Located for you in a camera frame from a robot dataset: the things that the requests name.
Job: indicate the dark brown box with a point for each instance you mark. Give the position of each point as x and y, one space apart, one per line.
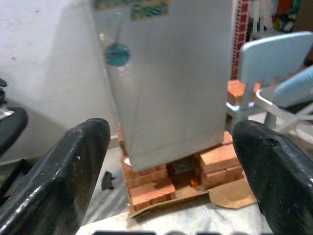
181 171

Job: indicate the black scrap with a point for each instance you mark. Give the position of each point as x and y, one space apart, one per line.
107 181

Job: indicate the white fridge door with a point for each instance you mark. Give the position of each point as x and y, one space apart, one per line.
115 80

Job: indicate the white hanging cloth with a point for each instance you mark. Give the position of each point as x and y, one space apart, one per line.
262 12

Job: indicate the light blue plastic chair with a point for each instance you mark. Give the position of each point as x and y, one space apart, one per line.
269 56

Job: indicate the white floor sheet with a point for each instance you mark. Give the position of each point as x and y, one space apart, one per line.
183 220

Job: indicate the green rectangular fridge sticker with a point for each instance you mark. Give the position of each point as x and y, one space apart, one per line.
110 3
150 9

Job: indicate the red brick pattern panel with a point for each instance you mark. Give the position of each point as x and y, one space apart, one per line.
242 27

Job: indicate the red brick stack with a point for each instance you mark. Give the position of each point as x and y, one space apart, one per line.
151 188
217 164
236 93

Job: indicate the brown cardboard sheet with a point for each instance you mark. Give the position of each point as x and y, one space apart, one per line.
232 195

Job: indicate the colourful hanging cloth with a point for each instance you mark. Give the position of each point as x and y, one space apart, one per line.
287 14

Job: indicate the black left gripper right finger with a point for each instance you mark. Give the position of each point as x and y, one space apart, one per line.
276 176

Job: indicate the light blue padded chair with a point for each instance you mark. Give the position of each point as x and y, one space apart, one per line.
296 85

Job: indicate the round teal fridge sticker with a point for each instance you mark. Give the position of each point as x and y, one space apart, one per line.
117 55

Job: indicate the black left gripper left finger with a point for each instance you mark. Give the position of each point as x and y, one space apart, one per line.
56 176

